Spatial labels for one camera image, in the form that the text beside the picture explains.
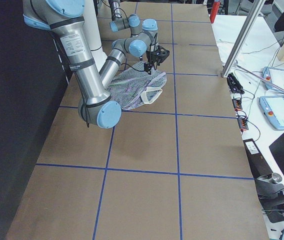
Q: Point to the grey monitor stand base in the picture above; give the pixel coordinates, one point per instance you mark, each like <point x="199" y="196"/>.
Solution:
<point x="271" y="197"/>

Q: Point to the navy white striped polo shirt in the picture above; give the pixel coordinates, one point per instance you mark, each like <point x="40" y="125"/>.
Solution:
<point x="134" y="87"/>

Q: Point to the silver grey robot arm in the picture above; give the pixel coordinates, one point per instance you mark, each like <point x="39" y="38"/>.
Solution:
<point x="134" y="45"/>
<point x="75" y="24"/>

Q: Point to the red bottle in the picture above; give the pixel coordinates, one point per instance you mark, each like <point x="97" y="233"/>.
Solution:
<point x="214" y="10"/>

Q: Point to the long black box white label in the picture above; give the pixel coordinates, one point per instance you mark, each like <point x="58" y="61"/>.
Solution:
<point x="258" y="165"/>

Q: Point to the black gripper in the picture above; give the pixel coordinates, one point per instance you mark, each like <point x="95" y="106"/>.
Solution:
<point x="151" y="58"/>

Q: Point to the upper blue teach pendant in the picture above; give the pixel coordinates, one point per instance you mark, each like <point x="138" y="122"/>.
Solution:
<point x="276" y="76"/>

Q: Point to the black orange connector box lower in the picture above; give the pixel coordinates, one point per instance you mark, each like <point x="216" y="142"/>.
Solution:
<point x="242" y="123"/>

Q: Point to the lower blue teach pendant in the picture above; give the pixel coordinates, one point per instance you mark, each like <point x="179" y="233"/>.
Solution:
<point x="273" y="109"/>

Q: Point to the black orange connector box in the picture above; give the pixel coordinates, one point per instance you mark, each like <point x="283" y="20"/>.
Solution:
<point x="242" y="123"/>
<point x="237" y="104"/>

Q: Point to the aluminium frame post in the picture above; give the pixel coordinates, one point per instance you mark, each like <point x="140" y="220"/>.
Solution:
<point x="244" y="32"/>

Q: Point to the black power strip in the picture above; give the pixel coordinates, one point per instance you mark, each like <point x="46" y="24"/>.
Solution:
<point x="234" y="84"/>

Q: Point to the black orange connector box upper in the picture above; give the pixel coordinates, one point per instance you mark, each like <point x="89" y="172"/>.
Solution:
<point x="237" y="104"/>

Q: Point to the blue teach pendant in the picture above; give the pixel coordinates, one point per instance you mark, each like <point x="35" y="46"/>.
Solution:
<point x="276" y="76"/>
<point x="273" y="109"/>

